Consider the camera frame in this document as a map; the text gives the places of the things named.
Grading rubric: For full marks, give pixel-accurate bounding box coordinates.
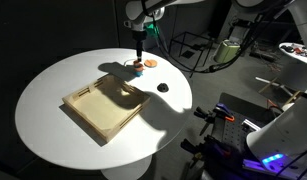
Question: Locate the white round table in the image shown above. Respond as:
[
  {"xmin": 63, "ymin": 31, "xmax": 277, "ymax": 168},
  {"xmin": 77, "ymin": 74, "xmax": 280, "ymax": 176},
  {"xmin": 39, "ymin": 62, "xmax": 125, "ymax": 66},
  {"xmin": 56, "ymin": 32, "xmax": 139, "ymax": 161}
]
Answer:
[
  {"xmin": 15, "ymin": 48, "xmax": 192, "ymax": 180},
  {"xmin": 279, "ymin": 42, "xmax": 307, "ymax": 64}
]

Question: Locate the green wrist camera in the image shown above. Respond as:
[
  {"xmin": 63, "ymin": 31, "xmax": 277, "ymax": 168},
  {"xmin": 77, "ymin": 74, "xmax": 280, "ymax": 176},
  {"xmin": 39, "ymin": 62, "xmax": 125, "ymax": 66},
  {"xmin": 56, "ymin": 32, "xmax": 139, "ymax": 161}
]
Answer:
[{"xmin": 145, "ymin": 23, "xmax": 159, "ymax": 38}]

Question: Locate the black round object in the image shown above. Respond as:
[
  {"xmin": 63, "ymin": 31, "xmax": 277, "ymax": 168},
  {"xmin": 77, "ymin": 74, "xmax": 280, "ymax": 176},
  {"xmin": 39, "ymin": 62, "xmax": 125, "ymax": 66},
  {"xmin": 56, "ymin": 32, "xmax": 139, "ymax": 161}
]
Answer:
[{"xmin": 157, "ymin": 83, "xmax": 169, "ymax": 92}]

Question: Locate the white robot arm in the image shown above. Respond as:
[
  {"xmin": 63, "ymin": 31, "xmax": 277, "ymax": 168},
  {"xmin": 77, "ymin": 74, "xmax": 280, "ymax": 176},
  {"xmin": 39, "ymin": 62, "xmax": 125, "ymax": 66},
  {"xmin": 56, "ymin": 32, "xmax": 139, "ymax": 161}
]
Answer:
[{"xmin": 125, "ymin": 0, "xmax": 307, "ymax": 165}]

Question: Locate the black perforated mounting board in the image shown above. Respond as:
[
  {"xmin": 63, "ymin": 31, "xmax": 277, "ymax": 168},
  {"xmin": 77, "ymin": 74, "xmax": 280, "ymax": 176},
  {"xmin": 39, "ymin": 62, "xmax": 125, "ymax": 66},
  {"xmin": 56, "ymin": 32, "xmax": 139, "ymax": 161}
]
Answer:
[{"xmin": 211, "ymin": 92, "xmax": 307, "ymax": 180}]

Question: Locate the upper clamp with orange tip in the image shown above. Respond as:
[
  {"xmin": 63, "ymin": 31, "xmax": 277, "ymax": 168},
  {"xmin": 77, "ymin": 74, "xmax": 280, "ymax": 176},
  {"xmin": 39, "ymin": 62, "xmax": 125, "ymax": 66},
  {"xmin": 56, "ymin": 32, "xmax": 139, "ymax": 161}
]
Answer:
[{"xmin": 194, "ymin": 103, "xmax": 235, "ymax": 135}]

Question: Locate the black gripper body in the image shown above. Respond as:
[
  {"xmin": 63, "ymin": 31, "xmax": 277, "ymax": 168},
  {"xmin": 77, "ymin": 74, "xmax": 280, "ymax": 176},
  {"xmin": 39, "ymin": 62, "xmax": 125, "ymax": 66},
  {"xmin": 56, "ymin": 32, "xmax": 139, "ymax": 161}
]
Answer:
[{"xmin": 132, "ymin": 31, "xmax": 147, "ymax": 50}]

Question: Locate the larger orange cup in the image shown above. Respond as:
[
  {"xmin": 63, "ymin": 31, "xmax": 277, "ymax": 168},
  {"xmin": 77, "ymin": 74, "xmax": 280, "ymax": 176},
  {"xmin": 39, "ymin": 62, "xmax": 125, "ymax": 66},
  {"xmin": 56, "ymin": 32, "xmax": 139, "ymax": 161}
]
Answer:
[{"xmin": 133, "ymin": 60, "xmax": 143, "ymax": 68}]

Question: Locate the orange plate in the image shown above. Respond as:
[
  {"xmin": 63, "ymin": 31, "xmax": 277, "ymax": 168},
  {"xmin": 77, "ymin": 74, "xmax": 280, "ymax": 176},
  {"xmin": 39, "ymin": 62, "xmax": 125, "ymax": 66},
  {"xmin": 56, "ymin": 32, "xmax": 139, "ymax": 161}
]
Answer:
[{"xmin": 144, "ymin": 60, "xmax": 157, "ymax": 67}]

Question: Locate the larger blue cup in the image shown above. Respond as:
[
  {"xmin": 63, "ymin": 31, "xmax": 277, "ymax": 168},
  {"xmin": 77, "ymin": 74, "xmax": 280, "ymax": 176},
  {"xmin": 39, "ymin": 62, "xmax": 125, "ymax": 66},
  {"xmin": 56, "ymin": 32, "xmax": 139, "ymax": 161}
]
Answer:
[{"xmin": 135, "ymin": 68, "xmax": 145, "ymax": 77}]

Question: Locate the wooden tray box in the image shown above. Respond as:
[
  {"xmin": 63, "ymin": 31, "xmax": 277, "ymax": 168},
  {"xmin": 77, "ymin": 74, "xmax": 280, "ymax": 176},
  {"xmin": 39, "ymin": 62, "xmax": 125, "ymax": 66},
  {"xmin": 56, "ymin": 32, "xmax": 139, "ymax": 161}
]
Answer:
[{"xmin": 62, "ymin": 74, "xmax": 150, "ymax": 142}]

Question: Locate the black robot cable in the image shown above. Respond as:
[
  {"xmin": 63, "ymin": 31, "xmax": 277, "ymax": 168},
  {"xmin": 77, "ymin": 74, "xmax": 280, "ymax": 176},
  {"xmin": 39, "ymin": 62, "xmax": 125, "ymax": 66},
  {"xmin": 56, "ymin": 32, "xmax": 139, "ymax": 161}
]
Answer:
[{"xmin": 139, "ymin": 0, "xmax": 294, "ymax": 74}]

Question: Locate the clamp with orange tip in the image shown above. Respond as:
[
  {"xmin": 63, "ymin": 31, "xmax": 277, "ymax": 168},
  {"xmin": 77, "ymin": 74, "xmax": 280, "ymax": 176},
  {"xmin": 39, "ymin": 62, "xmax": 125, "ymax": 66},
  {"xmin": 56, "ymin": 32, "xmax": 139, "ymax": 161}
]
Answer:
[
  {"xmin": 180, "ymin": 135, "xmax": 231, "ymax": 168},
  {"xmin": 194, "ymin": 103, "xmax": 235, "ymax": 135}
]

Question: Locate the lower clamp with orange tip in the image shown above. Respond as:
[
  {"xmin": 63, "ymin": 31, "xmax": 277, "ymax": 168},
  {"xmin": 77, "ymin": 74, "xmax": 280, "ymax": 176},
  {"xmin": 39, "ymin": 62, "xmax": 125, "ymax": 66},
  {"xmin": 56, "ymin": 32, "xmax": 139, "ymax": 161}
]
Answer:
[{"xmin": 180, "ymin": 135, "xmax": 231, "ymax": 168}]

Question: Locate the green bin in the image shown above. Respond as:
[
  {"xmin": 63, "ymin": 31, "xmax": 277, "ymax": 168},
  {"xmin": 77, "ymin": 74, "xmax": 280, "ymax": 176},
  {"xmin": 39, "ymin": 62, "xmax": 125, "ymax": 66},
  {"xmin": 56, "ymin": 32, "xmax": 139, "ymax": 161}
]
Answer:
[{"xmin": 214, "ymin": 40, "xmax": 240, "ymax": 63}]

